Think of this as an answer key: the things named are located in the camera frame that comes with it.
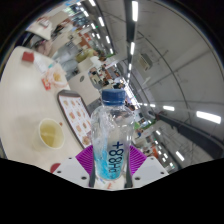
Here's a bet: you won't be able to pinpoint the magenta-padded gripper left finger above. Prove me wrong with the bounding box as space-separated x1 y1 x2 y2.
52 144 97 188

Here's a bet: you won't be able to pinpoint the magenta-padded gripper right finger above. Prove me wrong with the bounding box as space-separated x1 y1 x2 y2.
124 144 170 188

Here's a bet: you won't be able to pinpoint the clear bottle with blue cap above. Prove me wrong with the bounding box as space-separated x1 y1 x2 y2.
90 88 136 182

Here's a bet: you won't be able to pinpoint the cream paper cup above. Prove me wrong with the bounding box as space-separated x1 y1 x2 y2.
32 118 66 151

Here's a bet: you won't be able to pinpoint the dark food tray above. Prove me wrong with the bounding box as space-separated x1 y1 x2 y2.
56 89 94 149

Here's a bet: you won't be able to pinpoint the beige chair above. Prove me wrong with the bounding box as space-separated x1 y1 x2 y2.
68 72 101 104

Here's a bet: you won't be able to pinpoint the ceiling lights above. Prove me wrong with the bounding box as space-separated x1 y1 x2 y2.
74 0 223 168

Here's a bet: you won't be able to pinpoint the red sauce packet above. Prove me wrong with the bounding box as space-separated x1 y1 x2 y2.
41 78 52 91

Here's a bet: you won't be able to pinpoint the ceiling air conditioner unit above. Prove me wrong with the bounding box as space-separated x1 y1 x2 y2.
138 53 154 72

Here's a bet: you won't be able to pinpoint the white paper slip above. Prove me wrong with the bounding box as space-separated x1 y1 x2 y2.
33 53 51 73

